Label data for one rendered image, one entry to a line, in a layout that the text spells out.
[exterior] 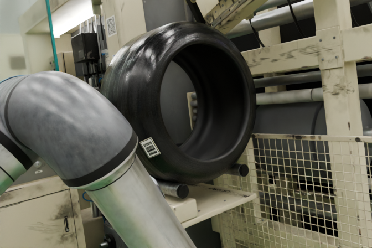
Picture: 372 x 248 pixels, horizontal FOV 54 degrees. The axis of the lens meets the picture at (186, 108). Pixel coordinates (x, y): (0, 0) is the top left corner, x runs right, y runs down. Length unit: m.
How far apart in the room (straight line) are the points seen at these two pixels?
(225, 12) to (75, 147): 1.21
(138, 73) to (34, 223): 0.89
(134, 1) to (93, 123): 1.14
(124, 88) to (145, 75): 0.08
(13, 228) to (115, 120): 1.28
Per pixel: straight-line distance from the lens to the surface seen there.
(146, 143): 1.10
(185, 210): 1.19
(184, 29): 1.20
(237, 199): 1.36
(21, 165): 0.58
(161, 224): 0.55
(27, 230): 1.73
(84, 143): 0.46
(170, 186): 1.20
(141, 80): 1.09
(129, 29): 1.52
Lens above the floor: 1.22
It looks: 3 degrees down
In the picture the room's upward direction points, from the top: 7 degrees counter-clockwise
